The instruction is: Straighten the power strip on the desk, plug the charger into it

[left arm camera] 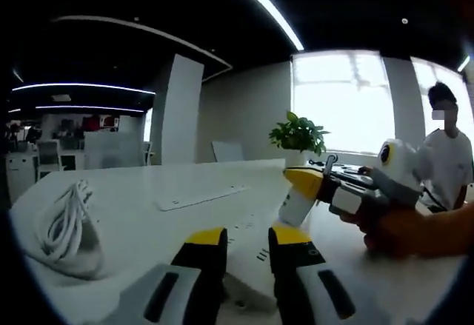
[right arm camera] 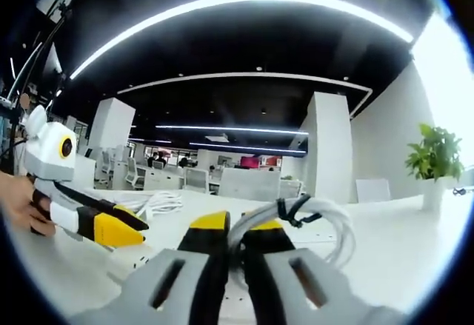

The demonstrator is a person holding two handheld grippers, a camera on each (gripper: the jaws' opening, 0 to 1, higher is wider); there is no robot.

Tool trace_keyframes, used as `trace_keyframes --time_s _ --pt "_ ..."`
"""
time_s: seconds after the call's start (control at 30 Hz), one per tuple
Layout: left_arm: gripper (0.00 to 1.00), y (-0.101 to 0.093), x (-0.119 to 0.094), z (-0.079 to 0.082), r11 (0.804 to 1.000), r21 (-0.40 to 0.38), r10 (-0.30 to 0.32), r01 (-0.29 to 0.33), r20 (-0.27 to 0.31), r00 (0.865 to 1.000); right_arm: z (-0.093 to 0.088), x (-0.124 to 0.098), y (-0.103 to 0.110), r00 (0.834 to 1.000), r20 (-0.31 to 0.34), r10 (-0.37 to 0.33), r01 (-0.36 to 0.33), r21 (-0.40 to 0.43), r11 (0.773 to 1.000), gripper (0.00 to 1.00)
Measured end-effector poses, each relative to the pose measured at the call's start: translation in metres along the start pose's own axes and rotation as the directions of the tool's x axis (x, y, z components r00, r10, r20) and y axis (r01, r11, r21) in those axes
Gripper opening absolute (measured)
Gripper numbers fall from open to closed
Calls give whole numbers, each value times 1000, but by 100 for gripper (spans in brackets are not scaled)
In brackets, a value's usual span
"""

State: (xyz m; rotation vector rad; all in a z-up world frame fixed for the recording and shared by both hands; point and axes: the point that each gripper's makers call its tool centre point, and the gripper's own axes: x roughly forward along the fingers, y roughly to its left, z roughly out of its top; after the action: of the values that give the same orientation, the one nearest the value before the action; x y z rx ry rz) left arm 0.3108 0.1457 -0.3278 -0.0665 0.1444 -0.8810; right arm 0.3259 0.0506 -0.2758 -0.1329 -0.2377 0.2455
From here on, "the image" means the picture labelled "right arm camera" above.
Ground person's left hand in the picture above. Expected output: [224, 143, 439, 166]
[1, 171, 56, 236]

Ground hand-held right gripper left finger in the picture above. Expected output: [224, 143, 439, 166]
[69, 210, 230, 325]

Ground curved ceiling light strip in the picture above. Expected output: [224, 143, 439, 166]
[69, 0, 415, 80]

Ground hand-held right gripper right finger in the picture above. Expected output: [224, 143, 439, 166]
[239, 218, 405, 325]

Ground green potted plant white pot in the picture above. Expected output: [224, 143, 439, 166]
[405, 123, 464, 210]

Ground white charger cable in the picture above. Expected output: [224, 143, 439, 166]
[228, 193, 357, 289]

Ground white panel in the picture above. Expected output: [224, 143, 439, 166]
[355, 178, 392, 204]

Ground bundled white power strip cable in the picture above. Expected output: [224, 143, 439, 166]
[121, 190, 183, 219]

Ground black cable tie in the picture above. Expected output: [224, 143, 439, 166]
[276, 193, 324, 229]

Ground red screen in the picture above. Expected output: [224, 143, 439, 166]
[239, 155, 261, 170]

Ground grey desk partition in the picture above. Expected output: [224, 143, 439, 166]
[219, 168, 282, 201]

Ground white desk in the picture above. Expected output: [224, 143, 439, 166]
[7, 187, 474, 319]

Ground white office chair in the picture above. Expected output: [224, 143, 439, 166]
[125, 156, 148, 191]
[183, 168, 211, 195]

